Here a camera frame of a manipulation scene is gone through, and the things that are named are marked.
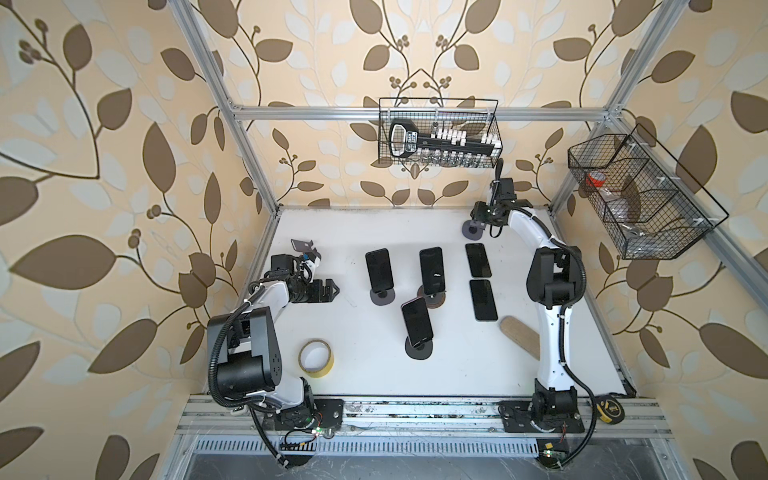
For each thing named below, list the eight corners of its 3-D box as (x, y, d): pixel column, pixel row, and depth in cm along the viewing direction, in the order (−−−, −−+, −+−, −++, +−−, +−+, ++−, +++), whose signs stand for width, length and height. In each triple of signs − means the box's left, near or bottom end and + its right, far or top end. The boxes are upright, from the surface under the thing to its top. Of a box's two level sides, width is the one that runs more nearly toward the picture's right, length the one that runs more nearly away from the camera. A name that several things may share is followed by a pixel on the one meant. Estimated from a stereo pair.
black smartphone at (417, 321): (410, 352, 87) (413, 328, 73) (400, 331, 91) (400, 304, 77) (430, 343, 88) (436, 318, 75) (419, 323, 93) (422, 295, 79)
